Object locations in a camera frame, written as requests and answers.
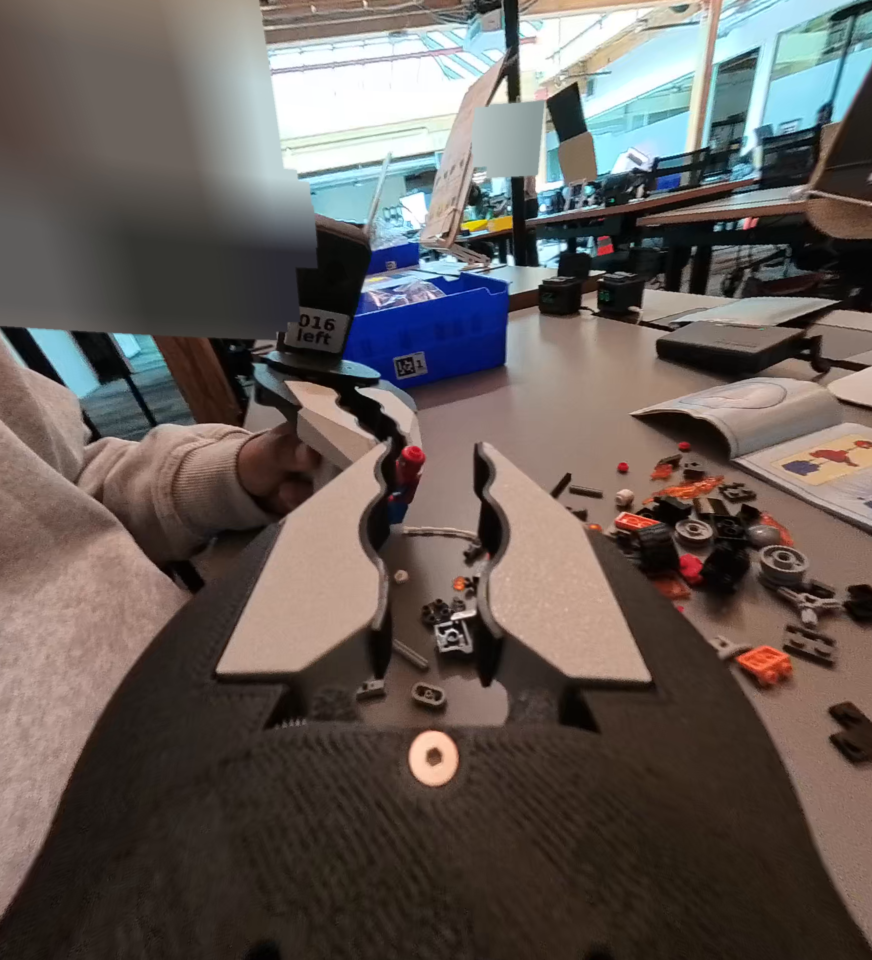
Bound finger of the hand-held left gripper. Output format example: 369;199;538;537
286;378;381;471
344;381;424;453

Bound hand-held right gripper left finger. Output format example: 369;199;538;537
214;442;397;714

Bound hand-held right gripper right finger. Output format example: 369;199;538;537
475;442;655;721

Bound red and blue lego minifigure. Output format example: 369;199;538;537
386;445;429;526

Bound pile of lego pieces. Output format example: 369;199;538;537
421;442;872;670

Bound lego instruction booklet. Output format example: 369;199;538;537
629;377;872;558

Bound orange lego plate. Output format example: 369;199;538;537
735;645;794;688

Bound black curved lego brick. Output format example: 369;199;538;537
829;700;872;765

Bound person's left hand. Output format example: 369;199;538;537
237;422;326;519

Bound blue plastic bin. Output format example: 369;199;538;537
342;270;513;391
364;240;422;276

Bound clear plastic bag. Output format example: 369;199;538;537
364;271;469;310

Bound cardboard sign stand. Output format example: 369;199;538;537
419;51;514;254

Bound black pole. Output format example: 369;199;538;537
502;0;540;265

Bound person's grey sweatshirt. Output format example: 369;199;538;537
0;324;206;960

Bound black power adapter box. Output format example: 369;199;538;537
655;320;809;378

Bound long wooden desk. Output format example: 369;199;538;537
524;176;821;295

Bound white paper sheet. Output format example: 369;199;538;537
667;295;844;332

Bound black lego chassis frame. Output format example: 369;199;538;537
419;585;481;658

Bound white lego string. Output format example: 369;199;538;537
401;524;484;546

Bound thin grey cable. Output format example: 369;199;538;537
809;187;872;220

